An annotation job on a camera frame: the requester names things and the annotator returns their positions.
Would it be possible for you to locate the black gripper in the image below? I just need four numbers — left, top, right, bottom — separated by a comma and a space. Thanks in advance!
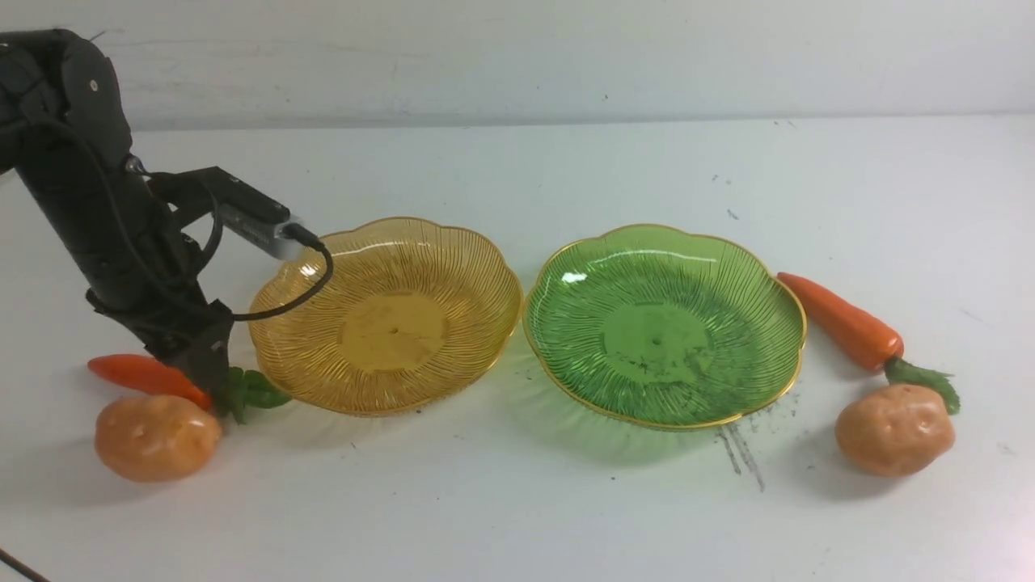
85, 248, 233, 397

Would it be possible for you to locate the toy carrot with green leaves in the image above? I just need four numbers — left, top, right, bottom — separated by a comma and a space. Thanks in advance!
87, 353, 291, 424

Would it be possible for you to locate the toy carrot with green top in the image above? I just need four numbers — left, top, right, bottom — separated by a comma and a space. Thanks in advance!
776, 272, 962, 415

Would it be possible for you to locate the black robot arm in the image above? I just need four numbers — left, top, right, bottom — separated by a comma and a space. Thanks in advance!
2, 29, 233, 394

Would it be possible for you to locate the amber ribbed plastic plate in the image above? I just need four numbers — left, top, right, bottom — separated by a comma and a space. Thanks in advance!
248, 217, 522, 417

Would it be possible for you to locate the green ribbed plastic plate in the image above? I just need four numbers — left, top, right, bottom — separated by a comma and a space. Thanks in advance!
522, 224, 807, 432

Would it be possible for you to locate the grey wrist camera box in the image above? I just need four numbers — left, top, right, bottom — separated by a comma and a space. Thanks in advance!
150, 167, 304, 261

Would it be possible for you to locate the black camera cable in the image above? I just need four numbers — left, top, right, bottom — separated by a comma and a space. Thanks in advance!
0, 117, 335, 323

